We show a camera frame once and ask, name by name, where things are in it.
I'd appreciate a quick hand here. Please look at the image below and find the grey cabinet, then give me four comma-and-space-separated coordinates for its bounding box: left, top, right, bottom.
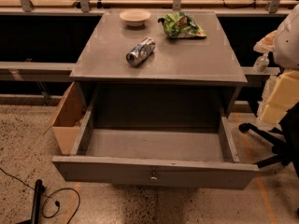
71, 10, 247, 130

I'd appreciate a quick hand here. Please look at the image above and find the open grey top drawer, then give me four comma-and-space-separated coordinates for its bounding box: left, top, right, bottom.
53, 89, 258, 189

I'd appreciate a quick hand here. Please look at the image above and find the clear sanitizer pump bottle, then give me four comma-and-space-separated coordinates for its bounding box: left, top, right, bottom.
253, 53, 270, 73

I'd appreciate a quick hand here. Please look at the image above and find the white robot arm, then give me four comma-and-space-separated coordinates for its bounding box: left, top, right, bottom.
258, 5, 299, 125

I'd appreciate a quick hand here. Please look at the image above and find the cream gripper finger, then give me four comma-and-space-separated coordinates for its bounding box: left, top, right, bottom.
268, 70, 299, 110
260, 105, 287, 125

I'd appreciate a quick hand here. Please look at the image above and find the black office chair base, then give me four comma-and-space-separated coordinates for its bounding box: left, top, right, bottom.
238, 103, 299, 176

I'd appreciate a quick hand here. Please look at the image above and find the green rice chip bag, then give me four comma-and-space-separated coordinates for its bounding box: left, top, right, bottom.
158, 12, 206, 39

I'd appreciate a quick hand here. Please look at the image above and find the crushed silver soda can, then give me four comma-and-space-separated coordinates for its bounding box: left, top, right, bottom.
126, 37, 156, 66

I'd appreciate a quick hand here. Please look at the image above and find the metal drawer knob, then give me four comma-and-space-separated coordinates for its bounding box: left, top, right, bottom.
149, 172, 158, 182

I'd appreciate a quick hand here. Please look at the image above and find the white ceramic bowl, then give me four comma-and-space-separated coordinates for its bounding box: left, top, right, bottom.
120, 8, 151, 27

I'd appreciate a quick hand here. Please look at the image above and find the black pole on floor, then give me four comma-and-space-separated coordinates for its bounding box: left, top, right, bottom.
18, 179, 45, 224

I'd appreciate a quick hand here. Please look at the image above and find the open cardboard box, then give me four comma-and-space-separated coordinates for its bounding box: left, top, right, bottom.
44, 82, 86, 155

